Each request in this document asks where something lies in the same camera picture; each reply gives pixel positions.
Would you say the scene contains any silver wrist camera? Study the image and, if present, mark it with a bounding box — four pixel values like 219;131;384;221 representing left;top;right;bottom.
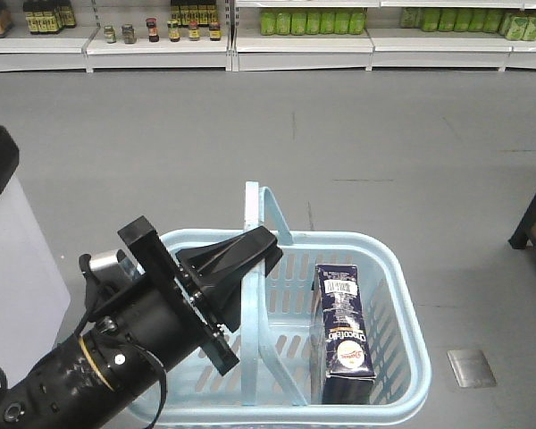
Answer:
89;249;138;289

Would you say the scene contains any near white chest freezer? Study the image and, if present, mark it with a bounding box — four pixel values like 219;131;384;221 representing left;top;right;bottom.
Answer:
0;124;72;394

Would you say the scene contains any white store shelving unit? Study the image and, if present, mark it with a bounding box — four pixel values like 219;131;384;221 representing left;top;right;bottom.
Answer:
0;1;536;72

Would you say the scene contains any light blue plastic shopping basket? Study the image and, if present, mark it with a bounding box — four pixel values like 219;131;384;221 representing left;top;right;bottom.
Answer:
130;181;431;428

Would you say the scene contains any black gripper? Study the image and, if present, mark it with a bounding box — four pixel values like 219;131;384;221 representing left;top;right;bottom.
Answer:
118;216;283;374

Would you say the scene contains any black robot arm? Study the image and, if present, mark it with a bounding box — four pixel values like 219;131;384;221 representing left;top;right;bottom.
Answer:
0;217;282;428

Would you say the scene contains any dark blue Chocofello cookie box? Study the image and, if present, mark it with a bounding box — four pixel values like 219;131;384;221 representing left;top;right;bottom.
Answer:
309;264;376;405

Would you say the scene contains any steel floor socket cover left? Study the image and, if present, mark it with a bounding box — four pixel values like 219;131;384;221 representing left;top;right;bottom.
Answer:
447;349;497;389

